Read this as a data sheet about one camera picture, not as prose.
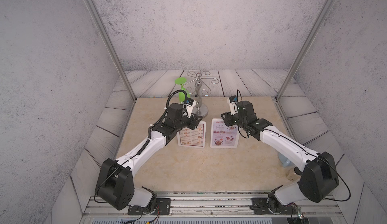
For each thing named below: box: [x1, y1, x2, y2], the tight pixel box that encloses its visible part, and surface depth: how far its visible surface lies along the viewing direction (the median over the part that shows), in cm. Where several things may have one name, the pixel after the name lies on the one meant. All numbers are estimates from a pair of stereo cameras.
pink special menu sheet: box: [210, 118, 240, 149], surface depth 90 cm
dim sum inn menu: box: [176, 121, 207, 149], surface depth 91 cm
